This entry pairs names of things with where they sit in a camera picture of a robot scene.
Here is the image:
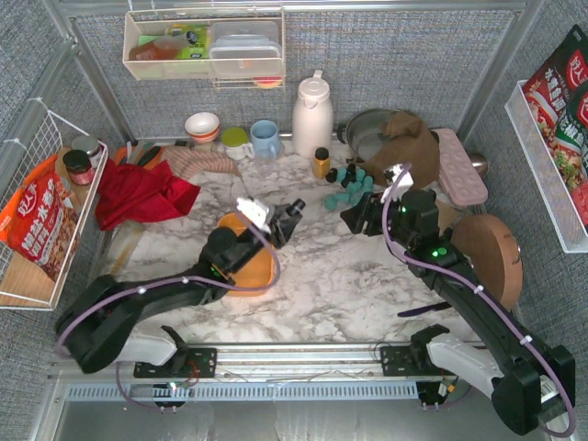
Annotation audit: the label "orange plastic storage basket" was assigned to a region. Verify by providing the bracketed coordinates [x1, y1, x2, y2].
[218, 213, 276, 297]

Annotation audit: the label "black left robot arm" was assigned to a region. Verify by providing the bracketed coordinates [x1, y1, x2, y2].
[55, 198, 305, 374]

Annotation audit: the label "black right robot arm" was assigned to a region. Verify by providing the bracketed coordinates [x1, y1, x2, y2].
[341, 190, 576, 438]

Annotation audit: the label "black coffee capsule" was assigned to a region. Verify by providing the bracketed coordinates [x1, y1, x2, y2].
[286, 198, 306, 217]

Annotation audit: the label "green capsule front left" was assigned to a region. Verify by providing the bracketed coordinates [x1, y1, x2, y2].
[323, 194, 338, 211]

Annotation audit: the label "yellow bottle black cap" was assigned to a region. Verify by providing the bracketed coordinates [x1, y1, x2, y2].
[312, 147, 331, 179]

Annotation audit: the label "steel pot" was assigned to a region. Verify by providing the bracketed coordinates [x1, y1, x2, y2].
[336, 108, 397, 162]

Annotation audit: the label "brown cloth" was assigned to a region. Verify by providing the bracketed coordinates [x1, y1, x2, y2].
[362, 111, 440, 189]

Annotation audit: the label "blue mug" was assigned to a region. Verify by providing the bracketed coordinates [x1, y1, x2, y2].
[250, 119, 282, 160]

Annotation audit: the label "pink ice cube tray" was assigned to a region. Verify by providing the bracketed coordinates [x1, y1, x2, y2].
[432, 129, 488, 207]

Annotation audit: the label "green lidded cup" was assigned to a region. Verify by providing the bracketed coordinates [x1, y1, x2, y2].
[220, 127, 254, 161]

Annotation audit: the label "white thermos jug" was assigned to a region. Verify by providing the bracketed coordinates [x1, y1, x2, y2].
[292, 70, 334, 158]

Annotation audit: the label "striped pink cloth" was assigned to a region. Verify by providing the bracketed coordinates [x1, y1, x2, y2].
[161, 145, 241, 180]

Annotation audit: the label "white orange striped bowl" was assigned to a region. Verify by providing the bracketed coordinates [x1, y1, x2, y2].
[184, 112, 221, 142]

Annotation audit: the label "round wooden board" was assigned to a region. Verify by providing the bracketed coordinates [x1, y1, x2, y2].
[451, 214, 523, 311]

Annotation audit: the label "red cloth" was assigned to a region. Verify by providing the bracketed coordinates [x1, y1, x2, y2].
[95, 160, 200, 231]

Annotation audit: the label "clear plastic food containers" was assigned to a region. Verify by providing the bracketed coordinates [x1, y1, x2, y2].
[208, 20, 282, 78]

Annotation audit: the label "red jam jar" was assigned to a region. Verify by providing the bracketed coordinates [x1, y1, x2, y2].
[62, 150, 95, 186]

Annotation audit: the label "red noodle package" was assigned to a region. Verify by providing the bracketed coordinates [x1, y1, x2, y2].
[522, 24, 587, 225]

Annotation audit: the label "orange snack bag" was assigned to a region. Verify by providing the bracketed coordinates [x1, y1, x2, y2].
[1, 154, 77, 281]

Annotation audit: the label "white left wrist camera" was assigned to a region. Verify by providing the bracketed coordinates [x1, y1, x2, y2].
[236, 197, 273, 233]

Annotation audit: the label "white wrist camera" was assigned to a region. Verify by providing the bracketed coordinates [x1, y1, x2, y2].
[384, 163, 413, 190]
[236, 197, 273, 233]

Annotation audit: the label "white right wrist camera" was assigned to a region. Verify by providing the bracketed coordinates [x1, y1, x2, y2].
[384, 163, 413, 190]

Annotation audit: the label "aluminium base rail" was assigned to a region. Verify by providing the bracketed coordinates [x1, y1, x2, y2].
[50, 342, 552, 380]

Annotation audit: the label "white side wall rack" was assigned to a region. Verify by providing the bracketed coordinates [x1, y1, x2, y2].
[504, 80, 587, 254]

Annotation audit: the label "cream wall rack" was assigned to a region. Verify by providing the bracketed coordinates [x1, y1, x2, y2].
[122, 6, 286, 89]

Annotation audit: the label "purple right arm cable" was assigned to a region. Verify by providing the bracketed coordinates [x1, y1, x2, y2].
[379, 164, 576, 437]

